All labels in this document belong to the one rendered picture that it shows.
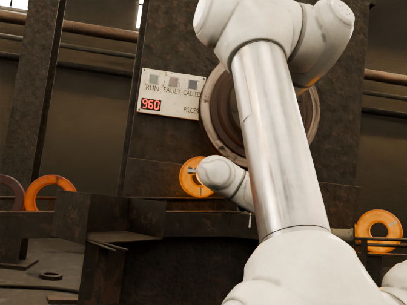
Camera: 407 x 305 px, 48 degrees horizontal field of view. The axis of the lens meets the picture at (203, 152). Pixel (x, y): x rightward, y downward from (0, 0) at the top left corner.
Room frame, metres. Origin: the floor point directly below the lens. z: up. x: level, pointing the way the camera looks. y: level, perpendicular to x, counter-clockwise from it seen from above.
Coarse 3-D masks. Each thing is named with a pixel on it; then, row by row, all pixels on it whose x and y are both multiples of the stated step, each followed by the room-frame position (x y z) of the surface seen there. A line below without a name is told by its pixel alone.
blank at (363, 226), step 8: (368, 216) 1.65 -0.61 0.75; (376, 216) 1.64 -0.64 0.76; (384, 216) 1.63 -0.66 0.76; (392, 216) 1.62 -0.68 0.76; (360, 224) 1.67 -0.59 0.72; (368, 224) 1.65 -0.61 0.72; (384, 224) 1.63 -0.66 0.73; (392, 224) 1.62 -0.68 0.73; (400, 224) 1.62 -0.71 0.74; (360, 232) 1.67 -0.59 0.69; (368, 232) 1.65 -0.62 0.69; (392, 232) 1.62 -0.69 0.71; (400, 232) 1.60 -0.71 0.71; (360, 240) 1.66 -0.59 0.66; (368, 248) 1.65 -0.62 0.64; (376, 248) 1.64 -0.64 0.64; (384, 248) 1.63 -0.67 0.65; (392, 248) 1.61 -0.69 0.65
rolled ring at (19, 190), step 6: (0, 174) 1.64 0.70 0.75; (0, 180) 1.64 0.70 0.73; (6, 180) 1.64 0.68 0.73; (12, 180) 1.64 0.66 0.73; (12, 186) 1.64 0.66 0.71; (18, 186) 1.64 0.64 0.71; (18, 192) 1.65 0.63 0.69; (24, 192) 1.67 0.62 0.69; (18, 198) 1.65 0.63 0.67; (18, 204) 1.65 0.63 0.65; (12, 210) 1.64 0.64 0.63; (18, 210) 1.65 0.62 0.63
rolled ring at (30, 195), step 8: (48, 176) 1.66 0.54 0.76; (56, 176) 1.66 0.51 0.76; (32, 184) 1.65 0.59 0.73; (40, 184) 1.65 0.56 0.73; (48, 184) 1.67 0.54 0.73; (56, 184) 1.66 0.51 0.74; (64, 184) 1.66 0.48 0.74; (72, 184) 1.69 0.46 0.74; (32, 192) 1.65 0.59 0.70; (24, 200) 1.65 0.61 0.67; (32, 200) 1.65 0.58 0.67; (32, 208) 1.65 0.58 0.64
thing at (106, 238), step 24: (72, 192) 1.33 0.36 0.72; (72, 216) 1.31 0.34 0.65; (96, 216) 1.49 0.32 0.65; (120, 216) 1.55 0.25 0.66; (144, 216) 1.50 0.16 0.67; (72, 240) 1.30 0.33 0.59; (96, 240) 1.32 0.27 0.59; (120, 240) 1.34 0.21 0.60; (144, 240) 1.38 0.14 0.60; (96, 264) 1.43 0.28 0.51; (120, 264) 1.41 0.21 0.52; (96, 288) 1.41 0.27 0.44; (120, 288) 1.42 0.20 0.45
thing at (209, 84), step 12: (216, 72) 1.71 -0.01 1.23; (204, 96) 1.70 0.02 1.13; (312, 96) 1.76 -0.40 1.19; (204, 108) 1.70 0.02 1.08; (204, 120) 1.71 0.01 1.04; (312, 120) 1.76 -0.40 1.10; (312, 132) 1.76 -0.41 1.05; (216, 144) 1.71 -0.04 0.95; (228, 156) 1.72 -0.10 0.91; (240, 156) 1.72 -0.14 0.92
